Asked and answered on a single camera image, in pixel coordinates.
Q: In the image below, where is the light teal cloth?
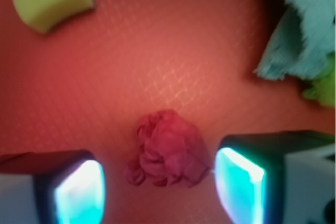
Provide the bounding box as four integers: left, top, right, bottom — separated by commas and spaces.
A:
256, 0, 335, 80

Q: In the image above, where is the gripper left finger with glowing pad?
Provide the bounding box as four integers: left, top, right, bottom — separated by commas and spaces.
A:
1, 150, 106, 223

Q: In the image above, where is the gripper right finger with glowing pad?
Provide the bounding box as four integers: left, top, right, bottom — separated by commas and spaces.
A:
214, 130, 335, 223

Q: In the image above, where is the red plastic tray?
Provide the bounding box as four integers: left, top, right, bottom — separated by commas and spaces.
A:
1, 0, 335, 223

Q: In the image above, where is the red paper ball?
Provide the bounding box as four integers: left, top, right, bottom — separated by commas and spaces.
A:
125, 110, 212, 188

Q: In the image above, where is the yellow-green plush toy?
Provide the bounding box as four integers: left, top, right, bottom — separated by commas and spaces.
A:
302, 52, 335, 108

